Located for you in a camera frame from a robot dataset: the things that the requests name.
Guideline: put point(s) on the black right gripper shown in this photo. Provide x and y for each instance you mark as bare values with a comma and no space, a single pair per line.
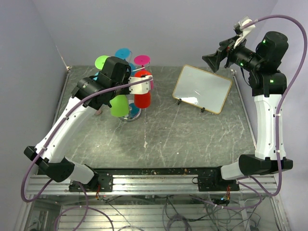
225,49

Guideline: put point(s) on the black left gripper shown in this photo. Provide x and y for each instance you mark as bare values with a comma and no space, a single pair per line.
127,91

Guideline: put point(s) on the red plastic wine glass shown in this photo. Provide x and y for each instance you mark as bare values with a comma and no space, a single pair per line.
144,100

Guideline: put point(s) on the green plastic wine glass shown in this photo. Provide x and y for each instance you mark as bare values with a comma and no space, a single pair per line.
99,62

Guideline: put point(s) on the blue plastic wine glass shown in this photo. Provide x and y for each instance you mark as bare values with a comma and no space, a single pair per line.
126,54

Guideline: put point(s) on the pink plastic wine glass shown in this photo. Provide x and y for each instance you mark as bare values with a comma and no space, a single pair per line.
143,61

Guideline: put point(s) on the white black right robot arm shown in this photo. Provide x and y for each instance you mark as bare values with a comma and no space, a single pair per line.
268,85

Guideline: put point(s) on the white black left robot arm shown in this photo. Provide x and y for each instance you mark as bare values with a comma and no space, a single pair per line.
49,154

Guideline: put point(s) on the chrome wine glass rack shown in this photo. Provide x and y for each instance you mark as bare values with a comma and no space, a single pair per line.
134,112

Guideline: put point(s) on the yellow framed whiteboard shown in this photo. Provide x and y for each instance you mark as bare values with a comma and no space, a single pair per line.
202,89

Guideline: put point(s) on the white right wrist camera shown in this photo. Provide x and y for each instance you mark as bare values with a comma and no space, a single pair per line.
242,32

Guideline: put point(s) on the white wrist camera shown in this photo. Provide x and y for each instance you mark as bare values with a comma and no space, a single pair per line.
242,32
140,85

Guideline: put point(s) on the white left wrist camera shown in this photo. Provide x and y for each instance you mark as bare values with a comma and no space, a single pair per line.
140,85

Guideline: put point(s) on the aluminium mounting rail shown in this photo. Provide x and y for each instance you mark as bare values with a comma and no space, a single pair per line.
147,185

